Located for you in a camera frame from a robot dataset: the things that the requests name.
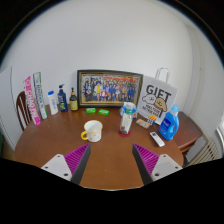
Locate white refrigerator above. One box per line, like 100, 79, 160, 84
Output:
0, 66, 16, 151

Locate blue detergent bottle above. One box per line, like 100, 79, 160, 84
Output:
157, 104, 181, 141

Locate white paper gift bag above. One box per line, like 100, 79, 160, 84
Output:
136, 67, 179, 125

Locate framed group photo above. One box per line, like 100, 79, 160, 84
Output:
76, 69, 144, 109

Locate white yellow-rimmed enamel mug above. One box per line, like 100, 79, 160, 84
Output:
80, 119, 104, 144

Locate white green tall box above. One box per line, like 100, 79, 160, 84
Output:
32, 71, 49, 120

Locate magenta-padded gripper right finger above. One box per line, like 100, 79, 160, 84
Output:
131, 143, 184, 187

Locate dark blue pump bottle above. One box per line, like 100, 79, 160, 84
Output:
57, 83, 69, 113

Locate white pink tall box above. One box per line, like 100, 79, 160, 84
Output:
22, 75, 42, 126

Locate small patterned pouch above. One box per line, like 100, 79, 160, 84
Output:
135, 118, 151, 130

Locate clear green-labelled drink bottle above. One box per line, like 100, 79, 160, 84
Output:
119, 103, 134, 136

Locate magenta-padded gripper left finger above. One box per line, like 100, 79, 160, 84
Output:
40, 143, 92, 186

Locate amber pump bottle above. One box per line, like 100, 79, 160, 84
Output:
69, 87, 79, 112

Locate white radiator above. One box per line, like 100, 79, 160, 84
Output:
183, 138, 221, 168

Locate white blue-capped bottle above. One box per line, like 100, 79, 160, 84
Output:
47, 90, 59, 116

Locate colourful puzzle cube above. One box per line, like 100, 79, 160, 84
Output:
148, 114, 157, 126

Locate dark wooden chair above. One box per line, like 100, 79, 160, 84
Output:
15, 90, 33, 132

